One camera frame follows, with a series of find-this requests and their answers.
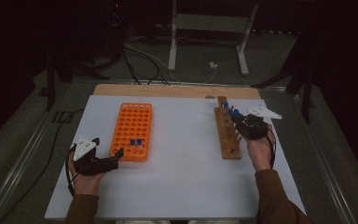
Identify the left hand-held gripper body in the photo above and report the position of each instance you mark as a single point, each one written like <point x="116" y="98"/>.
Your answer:
<point x="84" y="147"/>

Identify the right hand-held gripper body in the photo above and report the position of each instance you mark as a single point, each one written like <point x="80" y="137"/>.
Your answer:
<point x="254" y="127"/>

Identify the blue capped test tube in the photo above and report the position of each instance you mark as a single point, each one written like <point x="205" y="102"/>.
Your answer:
<point x="132" y="142"/>
<point x="226" y="105"/>
<point x="231" y="111"/>
<point x="235" y="112"/>
<point x="139" y="142"/>

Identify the wooden test tube rack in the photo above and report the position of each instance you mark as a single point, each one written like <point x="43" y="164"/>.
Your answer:
<point x="227" y="140"/>

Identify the orange plastic test tube rack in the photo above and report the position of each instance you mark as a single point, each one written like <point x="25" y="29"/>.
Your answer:
<point x="127" y="124"/>

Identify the person's right hand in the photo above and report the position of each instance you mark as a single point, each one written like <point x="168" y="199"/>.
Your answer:
<point x="259" y="152"/>

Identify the person's left hand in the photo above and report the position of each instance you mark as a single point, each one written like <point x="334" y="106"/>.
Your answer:
<point x="85" y="185"/>

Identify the white charger plug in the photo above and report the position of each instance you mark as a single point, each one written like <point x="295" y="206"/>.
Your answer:
<point x="213" y="65"/>

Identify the black stand legs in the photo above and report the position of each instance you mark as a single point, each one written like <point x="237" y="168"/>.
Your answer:
<point x="306" y="93"/>
<point x="51" y="81"/>

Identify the white table cover sheet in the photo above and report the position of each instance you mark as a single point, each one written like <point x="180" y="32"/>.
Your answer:
<point x="183" y="155"/>

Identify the dark equipment with red light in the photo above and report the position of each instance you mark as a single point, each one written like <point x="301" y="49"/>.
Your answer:
<point x="116" y="18"/>

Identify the aluminium frame rail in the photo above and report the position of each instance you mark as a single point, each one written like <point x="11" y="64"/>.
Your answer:
<point x="323" y="161"/>
<point x="18" y="168"/>

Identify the white metal frame desk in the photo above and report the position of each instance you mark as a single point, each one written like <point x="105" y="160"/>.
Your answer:
<point x="209" y="23"/>

